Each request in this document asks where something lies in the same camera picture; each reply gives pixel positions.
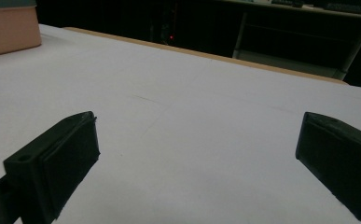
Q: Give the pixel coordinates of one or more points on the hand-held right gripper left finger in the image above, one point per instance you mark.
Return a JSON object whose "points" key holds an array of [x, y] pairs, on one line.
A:
{"points": [[53, 168]]}

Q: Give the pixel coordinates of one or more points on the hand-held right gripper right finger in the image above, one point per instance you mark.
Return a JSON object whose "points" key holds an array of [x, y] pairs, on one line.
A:
{"points": [[340, 155]]}

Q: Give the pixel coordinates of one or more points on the grey metal shelf frame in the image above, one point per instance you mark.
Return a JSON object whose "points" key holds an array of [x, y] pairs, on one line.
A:
{"points": [[302, 40]]}

